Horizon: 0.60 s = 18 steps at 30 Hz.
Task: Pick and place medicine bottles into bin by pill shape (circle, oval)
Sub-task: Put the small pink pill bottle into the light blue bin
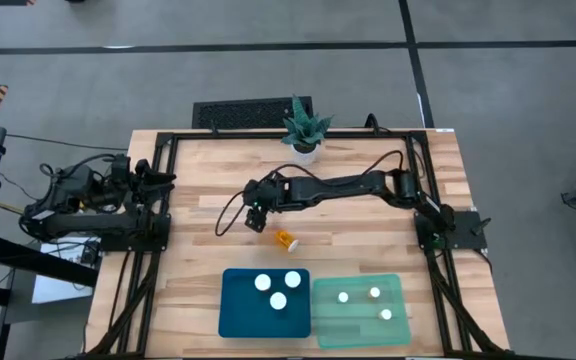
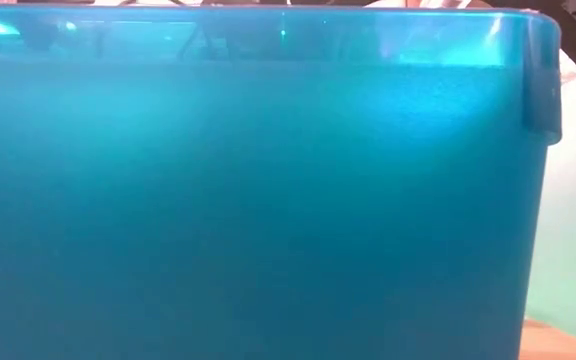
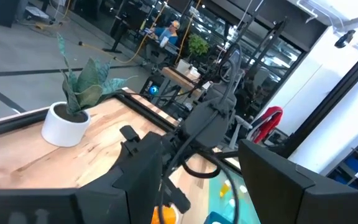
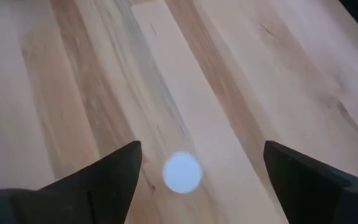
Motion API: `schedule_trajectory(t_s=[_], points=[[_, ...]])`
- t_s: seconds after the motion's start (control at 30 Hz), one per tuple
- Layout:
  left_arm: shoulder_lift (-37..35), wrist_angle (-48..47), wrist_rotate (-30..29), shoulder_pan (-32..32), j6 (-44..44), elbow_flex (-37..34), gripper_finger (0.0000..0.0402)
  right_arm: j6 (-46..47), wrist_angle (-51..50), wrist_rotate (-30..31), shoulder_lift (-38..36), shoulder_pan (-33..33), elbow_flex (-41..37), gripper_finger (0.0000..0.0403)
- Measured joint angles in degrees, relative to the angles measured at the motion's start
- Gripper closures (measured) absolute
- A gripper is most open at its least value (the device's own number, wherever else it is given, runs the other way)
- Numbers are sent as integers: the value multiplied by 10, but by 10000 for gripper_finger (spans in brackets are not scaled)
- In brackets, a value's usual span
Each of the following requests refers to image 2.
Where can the blue plastic bin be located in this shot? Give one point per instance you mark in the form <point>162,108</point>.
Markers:
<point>268,200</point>

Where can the light green translucent bin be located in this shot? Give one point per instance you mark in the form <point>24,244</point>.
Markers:
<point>573,225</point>

